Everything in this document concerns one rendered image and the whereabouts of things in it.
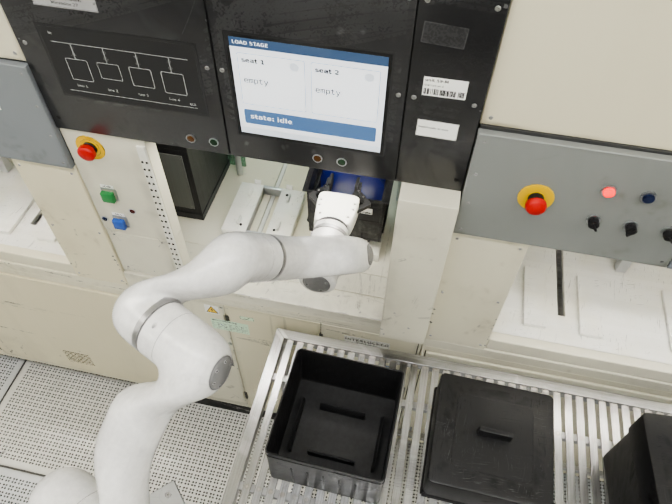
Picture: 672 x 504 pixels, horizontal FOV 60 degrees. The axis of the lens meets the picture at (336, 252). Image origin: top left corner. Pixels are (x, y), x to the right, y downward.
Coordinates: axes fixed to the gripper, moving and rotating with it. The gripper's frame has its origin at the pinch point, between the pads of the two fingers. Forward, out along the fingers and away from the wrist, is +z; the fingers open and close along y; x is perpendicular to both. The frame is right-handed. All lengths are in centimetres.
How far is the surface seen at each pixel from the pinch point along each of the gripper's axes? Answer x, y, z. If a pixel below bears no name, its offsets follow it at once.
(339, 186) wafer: -15.8, -3.8, 14.2
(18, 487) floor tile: -119, -108, -61
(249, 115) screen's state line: 31.9, -16.0, -17.3
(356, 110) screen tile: 36.6, 4.9, -17.5
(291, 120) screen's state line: 32.1, -7.6, -17.4
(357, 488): -35, 16, -62
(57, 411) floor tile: -119, -108, -32
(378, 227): -18.8, 9.4, 3.7
